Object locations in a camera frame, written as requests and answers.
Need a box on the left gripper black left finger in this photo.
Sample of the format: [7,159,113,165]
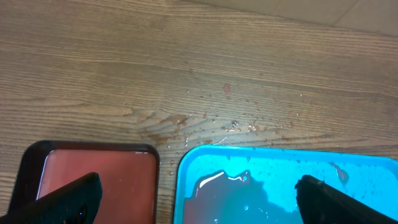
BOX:
[1,172,103,224]

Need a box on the teal plastic tray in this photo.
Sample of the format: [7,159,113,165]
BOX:
[174,145,397,223]

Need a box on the dark red tray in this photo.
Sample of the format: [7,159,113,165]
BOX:
[8,140,160,224]

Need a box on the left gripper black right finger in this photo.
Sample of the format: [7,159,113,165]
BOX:
[295,175,397,224]

